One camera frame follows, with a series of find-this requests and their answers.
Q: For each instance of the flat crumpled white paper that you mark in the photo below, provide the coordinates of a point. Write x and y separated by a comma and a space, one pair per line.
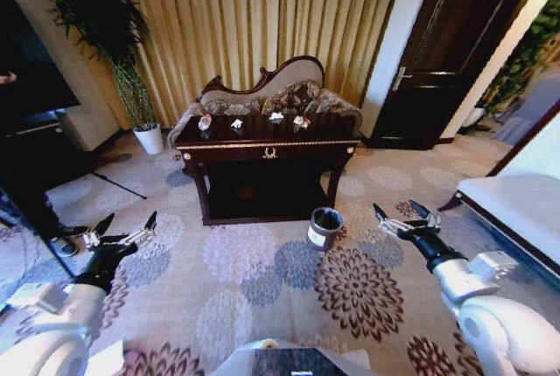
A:
276, 116

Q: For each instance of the white upholstered bench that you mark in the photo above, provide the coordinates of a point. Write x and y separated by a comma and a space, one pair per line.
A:
516, 205

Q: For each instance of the black television screen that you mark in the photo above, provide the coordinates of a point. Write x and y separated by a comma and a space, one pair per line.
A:
26, 65

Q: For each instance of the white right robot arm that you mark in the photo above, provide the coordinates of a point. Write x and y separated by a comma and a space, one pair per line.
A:
503, 328

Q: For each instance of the white bed with dark frame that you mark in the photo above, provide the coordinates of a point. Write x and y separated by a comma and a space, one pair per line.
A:
538, 153

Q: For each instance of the white plant pot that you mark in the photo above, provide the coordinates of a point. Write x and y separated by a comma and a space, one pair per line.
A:
149, 140

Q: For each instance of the dark wooden door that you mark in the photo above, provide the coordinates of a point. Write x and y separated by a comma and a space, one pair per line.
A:
446, 22

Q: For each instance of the dark wooden console table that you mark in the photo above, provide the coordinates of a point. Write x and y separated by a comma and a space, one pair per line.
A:
262, 153

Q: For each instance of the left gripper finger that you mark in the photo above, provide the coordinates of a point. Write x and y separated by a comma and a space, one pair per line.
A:
97, 232
146, 229

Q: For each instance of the small crumpled white paper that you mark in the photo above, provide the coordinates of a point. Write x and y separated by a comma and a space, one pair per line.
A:
236, 123

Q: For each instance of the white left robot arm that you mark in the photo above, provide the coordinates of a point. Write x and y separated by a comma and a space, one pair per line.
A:
44, 350

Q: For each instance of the grey covered chair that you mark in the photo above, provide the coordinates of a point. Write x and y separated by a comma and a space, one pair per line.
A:
534, 109

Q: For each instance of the beige chaise with dark frame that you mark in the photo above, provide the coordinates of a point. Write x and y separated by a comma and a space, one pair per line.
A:
297, 72

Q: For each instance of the thin black floor rod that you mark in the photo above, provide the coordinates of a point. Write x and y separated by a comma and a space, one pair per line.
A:
122, 185

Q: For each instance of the small patterned brown cushion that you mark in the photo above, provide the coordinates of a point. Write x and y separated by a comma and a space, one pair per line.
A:
227, 107

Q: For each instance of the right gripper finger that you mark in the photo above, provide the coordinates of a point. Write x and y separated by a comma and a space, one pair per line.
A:
426, 215
391, 224

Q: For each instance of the green leafy wall plant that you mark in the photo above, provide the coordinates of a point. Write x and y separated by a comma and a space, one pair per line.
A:
525, 57

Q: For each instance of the golden striped curtain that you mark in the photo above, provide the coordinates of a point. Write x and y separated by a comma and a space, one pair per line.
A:
240, 13

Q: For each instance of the small brown trash bin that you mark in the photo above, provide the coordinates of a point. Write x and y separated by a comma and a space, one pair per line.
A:
324, 234

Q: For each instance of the crumpled white and red wrapper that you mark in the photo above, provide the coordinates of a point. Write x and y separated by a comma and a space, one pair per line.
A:
301, 121

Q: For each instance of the tall green bamboo plant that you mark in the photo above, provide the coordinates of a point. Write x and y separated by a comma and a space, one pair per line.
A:
96, 13

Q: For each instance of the large patterned brown cushion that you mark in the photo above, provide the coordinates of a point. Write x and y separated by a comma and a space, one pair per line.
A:
293, 96

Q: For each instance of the person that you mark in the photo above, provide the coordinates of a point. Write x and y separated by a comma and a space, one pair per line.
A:
30, 183

